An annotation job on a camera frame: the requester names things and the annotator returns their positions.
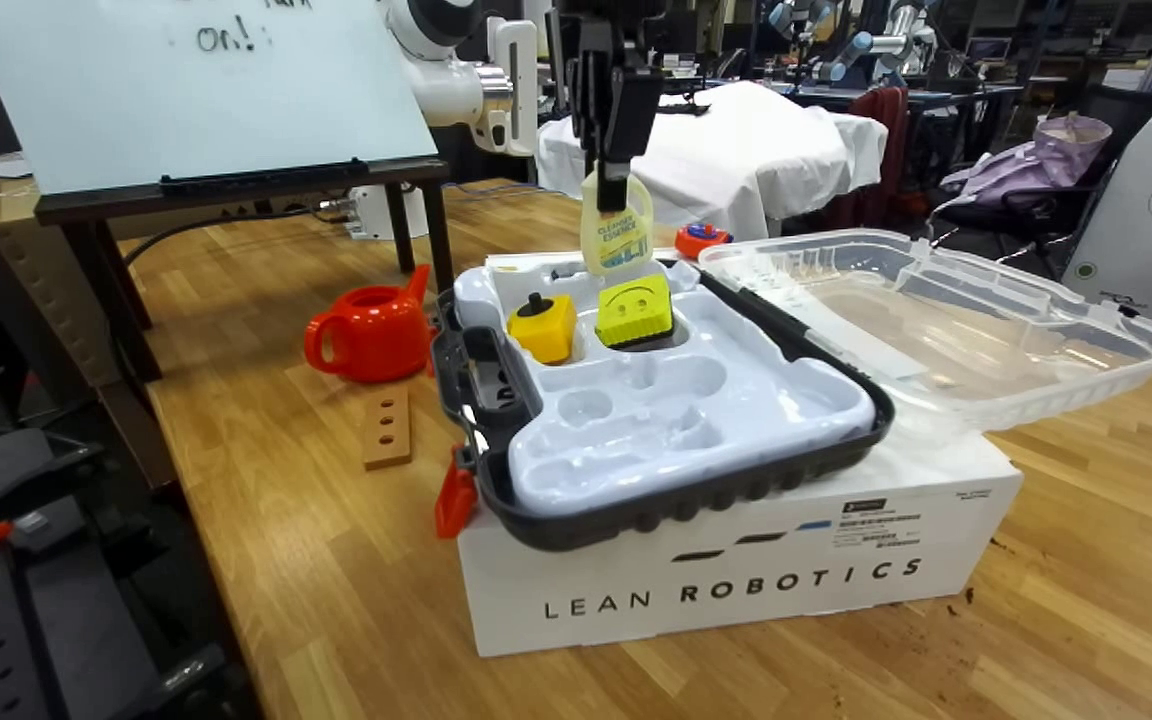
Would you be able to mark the black easel stand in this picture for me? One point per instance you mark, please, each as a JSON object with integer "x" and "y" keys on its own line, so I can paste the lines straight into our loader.
{"x": 243, "y": 187}

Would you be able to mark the red watering can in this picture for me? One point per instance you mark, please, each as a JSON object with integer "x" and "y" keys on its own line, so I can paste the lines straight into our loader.
{"x": 377, "y": 343}

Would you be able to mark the red fabric chair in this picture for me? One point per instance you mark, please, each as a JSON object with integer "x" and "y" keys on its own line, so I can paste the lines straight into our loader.
{"x": 885, "y": 132}

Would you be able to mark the white machine with blue logo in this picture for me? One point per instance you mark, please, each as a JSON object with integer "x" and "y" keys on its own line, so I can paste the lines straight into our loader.
{"x": 1150, "y": 252}

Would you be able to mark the black chair under purple cloth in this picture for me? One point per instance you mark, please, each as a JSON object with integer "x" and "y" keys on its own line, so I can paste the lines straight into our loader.
{"x": 1137, "y": 115}

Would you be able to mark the glass whiteboard with writing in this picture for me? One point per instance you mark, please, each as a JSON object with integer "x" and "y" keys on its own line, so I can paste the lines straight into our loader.
{"x": 202, "y": 104}

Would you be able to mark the clear plastic case lid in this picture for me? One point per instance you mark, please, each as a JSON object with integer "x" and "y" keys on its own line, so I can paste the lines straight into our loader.
{"x": 950, "y": 335}

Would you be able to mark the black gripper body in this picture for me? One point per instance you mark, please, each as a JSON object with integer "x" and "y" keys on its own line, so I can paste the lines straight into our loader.
{"x": 609, "y": 32}

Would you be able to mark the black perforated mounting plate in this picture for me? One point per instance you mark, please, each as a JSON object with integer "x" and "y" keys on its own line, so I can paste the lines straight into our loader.
{"x": 17, "y": 640}

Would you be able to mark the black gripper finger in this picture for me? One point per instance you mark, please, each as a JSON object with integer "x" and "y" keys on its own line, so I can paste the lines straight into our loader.
{"x": 628, "y": 126}
{"x": 589, "y": 115}

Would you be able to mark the red and blue cap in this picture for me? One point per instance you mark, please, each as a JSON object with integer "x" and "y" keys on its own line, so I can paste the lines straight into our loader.
{"x": 699, "y": 241}

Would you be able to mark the wooden block with holes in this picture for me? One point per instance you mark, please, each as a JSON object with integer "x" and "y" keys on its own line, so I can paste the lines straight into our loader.
{"x": 387, "y": 430}

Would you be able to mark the white curved machine housing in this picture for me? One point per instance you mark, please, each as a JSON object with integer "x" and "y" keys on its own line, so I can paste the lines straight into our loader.
{"x": 448, "y": 94}

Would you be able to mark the white Lean Robotics cardboard box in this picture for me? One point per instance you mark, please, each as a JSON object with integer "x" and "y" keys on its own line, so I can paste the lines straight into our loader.
{"x": 739, "y": 575}

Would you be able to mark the white cloth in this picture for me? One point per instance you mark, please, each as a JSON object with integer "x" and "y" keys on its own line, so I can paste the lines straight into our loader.
{"x": 749, "y": 155}

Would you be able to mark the purple cloth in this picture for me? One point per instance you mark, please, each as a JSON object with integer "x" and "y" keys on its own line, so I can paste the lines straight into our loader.
{"x": 1031, "y": 164}

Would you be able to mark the yellow cup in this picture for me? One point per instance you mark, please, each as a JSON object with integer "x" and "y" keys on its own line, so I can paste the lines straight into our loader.
{"x": 546, "y": 335}

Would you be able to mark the yellow smiley cube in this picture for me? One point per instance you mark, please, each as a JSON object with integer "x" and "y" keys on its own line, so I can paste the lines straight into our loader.
{"x": 638, "y": 319}

